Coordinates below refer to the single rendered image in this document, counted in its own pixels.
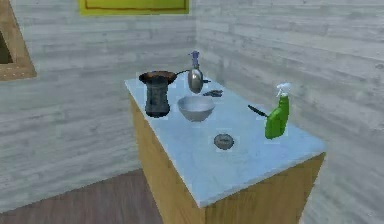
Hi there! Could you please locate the black frying pan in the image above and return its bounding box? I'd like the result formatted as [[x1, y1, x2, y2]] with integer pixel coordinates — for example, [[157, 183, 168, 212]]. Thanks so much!
[[138, 69, 191, 86]]

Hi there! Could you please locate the small grey round disc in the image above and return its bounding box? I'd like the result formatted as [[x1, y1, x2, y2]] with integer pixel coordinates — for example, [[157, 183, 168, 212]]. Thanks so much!
[[213, 133, 235, 151]]

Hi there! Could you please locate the green spray bottle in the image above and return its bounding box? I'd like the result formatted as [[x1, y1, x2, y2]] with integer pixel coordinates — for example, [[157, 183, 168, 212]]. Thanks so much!
[[264, 82, 292, 140]]

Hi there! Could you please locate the wooden framed window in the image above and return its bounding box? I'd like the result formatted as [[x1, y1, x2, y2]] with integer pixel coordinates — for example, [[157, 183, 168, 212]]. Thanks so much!
[[0, 0, 38, 82]]

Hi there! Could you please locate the black handled knife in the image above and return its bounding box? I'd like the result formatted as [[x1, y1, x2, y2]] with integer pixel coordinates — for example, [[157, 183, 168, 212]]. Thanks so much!
[[247, 104, 269, 119]]

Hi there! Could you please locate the yellow framed picture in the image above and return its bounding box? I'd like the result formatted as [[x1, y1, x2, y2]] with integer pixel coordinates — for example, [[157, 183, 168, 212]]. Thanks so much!
[[78, 0, 190, 16]]

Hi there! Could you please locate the dark grey vase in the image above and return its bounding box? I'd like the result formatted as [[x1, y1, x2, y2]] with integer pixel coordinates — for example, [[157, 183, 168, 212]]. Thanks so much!
[[145, 82, 172, 118]]

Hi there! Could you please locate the grey bowl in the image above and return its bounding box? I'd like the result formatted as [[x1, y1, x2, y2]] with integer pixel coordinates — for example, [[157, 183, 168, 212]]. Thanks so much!
[[177, 95, 216, 123]]

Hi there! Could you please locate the wooden cabinet with pale top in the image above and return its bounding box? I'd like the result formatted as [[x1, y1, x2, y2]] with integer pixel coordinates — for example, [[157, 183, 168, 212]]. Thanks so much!
[[124, 76, 327, 224]]

